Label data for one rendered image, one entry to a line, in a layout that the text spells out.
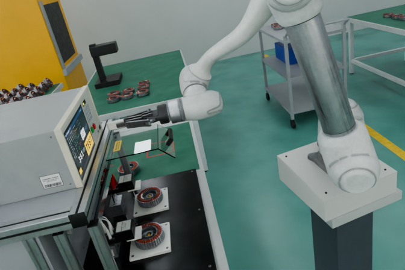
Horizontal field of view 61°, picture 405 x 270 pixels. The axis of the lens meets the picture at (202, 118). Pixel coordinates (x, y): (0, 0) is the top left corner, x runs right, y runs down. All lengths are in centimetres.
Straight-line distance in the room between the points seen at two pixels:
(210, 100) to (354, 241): 86
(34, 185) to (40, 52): 372
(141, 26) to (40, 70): 224
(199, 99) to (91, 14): 531
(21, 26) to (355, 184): 429
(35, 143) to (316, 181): 98
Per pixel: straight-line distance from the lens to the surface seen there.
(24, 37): 483
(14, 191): 122
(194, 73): 137
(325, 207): 133
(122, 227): 133
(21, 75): 497
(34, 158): 114
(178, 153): 192
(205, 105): 127
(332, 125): 111
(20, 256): 119
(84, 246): 145
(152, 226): 137
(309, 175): 142
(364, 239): 168
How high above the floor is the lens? 166
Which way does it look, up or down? 23 degrees down
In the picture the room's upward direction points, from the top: 12 degrees counter-clockwise
